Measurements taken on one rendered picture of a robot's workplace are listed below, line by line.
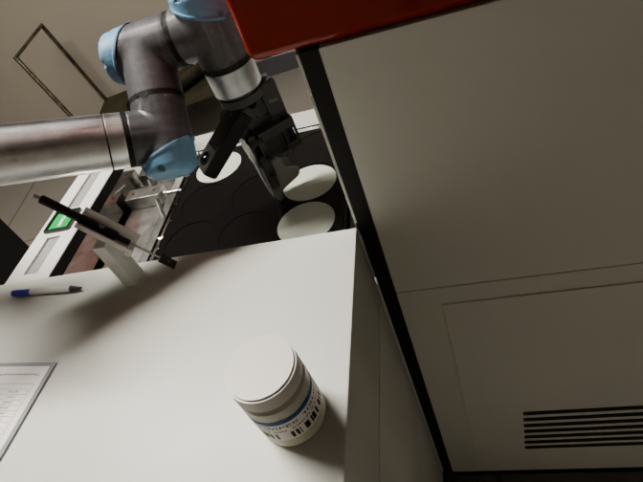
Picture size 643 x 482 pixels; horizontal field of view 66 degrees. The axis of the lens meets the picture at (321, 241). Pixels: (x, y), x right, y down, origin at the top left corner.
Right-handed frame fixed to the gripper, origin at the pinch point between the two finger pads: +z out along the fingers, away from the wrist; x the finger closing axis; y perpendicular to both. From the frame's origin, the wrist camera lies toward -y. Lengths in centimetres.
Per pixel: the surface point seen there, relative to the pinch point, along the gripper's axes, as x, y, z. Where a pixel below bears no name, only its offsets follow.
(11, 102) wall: 332, -84, 52
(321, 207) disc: -7.7, 4.9, 1.3
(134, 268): -7.4, -24.9, -7.1
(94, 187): 27.7, -27.8, -4.7
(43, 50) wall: 313, -44, 28
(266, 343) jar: -40.2, -13.6, -14.7
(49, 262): 10.8, -38.8, -4.7
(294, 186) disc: 1.1, 4.0, 1.2
